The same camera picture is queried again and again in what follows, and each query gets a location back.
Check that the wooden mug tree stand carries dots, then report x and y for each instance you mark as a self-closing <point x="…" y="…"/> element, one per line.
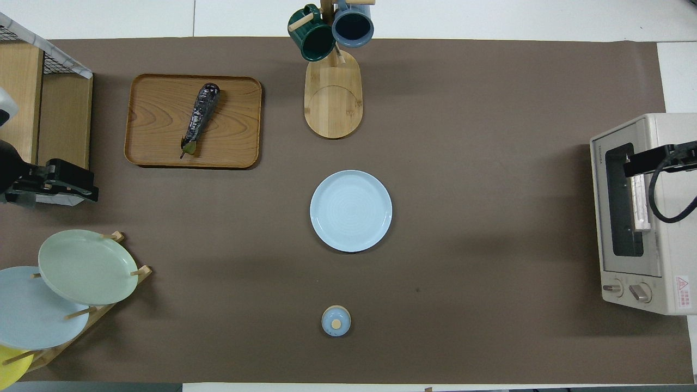
<point x="333" y="103"/>

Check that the light blue racked plate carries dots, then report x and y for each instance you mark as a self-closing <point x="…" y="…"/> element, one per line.
<point x="32" y="316"/>

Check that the yellow plate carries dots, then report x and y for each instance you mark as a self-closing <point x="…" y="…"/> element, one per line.
<point x="11" y="367"/>

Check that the blue mug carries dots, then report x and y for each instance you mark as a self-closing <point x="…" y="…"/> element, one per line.
<point x="353" y="26"/>

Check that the brown table mat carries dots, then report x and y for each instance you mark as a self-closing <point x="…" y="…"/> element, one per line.
<point x="463" y="245"/>

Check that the toaster oven glass door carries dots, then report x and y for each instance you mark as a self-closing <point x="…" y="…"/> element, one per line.
<point x="612" y="218"/>

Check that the wooden shelf unit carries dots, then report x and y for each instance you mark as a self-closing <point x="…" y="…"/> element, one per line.
<point x="62" y="120"/>

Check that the dark purple eggplant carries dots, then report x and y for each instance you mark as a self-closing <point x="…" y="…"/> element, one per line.
<point x="200" y="117"/>

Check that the silver oven knob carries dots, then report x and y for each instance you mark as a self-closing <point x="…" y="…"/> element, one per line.
<point x="613" y="288"/>
<point x="640" y="293"/>

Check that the dark green mug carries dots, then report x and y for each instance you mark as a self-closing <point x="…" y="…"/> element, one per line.
<point x="315" y="39"/>

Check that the light blue ribbed plate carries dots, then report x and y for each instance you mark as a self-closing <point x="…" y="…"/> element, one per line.
<point x="351" y="211"/>

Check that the pale green plate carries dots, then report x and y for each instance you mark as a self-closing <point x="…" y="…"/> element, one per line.
<point x="87" y="267"/>

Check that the cream toaster oven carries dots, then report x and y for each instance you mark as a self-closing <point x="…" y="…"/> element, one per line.
<point x="672" y="245"/>

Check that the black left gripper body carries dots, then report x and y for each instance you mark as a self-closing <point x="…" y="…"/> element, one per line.
<point x="46" y="177"/>

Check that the wooden serving tray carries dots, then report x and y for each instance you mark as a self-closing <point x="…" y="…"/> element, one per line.
<point x="239" y="120"/>

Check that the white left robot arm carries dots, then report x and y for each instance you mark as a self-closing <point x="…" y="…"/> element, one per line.
<point x="11" y="163"/>

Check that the small blue lidded jar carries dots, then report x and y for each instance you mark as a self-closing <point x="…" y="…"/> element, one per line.
<point x="336" y="321"/>

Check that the wooden plate rack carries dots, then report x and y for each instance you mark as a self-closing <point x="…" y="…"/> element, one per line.
<point x="117" y="280"/>

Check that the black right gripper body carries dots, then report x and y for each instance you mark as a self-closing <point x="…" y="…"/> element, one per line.
<point x="680" y="155"/>

